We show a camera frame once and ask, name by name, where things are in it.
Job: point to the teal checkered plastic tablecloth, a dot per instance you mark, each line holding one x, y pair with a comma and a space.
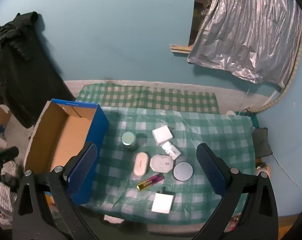
216, 135

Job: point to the wooden strip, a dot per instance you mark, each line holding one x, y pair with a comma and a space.
179, 48

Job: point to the striped cloth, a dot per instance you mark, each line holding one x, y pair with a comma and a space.
8, 177

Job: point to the silver foil curtain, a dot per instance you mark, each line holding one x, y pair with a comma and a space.
245, 30

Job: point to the green round jar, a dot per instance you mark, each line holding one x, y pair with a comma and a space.
128, 140

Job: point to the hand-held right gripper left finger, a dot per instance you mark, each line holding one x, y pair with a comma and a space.
84, 166

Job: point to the white octagonal box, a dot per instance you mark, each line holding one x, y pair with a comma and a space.
161, 163

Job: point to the blue cardboard box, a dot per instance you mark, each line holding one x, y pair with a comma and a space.
58, 140

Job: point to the grey round disc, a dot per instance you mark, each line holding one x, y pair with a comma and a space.
183, 170

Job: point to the small white bottle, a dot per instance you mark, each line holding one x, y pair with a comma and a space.
171, 150

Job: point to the black jacket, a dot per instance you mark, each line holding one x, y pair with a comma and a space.
21, 75

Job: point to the dark cushion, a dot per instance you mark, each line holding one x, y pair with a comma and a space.
262, 142

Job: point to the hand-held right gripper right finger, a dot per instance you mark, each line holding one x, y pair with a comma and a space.
211, 167

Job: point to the white oval case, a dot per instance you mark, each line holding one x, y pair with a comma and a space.
140, 163

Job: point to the gold and pink lighter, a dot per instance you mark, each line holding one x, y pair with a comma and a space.
150, 181

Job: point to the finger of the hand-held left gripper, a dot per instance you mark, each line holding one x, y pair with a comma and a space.
9, 153

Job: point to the white square box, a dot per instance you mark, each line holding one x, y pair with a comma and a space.
162, 134

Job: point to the white charger adapter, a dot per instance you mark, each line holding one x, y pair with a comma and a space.
162, 203

